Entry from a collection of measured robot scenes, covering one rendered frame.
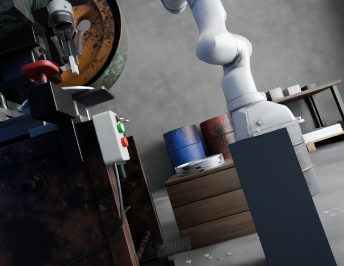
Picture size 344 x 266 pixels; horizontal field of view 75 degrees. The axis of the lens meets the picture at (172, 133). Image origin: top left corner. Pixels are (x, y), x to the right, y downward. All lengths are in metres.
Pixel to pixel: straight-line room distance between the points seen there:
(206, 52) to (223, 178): 0.64
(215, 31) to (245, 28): 4.16
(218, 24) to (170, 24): 4.04
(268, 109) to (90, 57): 1.01
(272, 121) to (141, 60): 3.97
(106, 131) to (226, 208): 0.78
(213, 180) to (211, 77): 3.42
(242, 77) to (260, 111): 0.13
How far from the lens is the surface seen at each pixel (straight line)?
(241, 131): 0.78
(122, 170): 0.98
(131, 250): 0.64
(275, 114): 0.78
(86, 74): 1.34
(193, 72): 4.44
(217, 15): 0.89
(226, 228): 1.22
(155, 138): 4.17
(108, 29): 1.41
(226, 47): 0.81
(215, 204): 1.18
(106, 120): 0.59
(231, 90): 0.80
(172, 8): 1.04
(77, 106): 0.90
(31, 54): 1.00
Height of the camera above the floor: 0.46
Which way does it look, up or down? 6 degrees up
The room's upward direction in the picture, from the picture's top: 17 degrees counter-clockwise
